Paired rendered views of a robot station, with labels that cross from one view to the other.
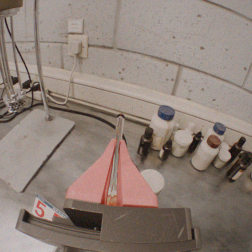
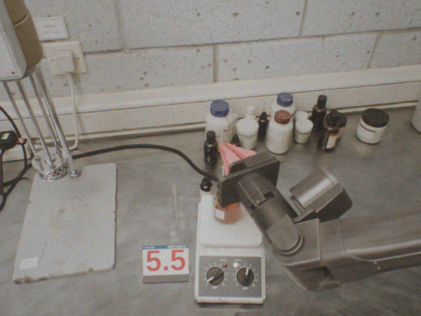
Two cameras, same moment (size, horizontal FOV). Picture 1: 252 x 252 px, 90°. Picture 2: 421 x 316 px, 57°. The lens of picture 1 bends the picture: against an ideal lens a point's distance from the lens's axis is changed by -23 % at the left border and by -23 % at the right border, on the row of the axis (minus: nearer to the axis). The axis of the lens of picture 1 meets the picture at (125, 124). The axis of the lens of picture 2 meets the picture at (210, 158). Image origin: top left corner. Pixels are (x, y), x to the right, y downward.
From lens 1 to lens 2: 53 cm
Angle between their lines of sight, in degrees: 17
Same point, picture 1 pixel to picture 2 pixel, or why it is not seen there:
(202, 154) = (275, 135)
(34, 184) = (123, 248)
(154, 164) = not seen: hidden behind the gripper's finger
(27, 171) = (104, 240)
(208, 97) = (259, 68)
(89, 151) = (156, 185)
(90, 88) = (109, 112)
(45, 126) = (78, 185)
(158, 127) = (218, 127)
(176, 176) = not seen: hidden behind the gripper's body
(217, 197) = not seen: hidden behind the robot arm
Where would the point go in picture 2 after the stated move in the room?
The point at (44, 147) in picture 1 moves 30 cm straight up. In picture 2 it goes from (103, 206) to (69, 98)
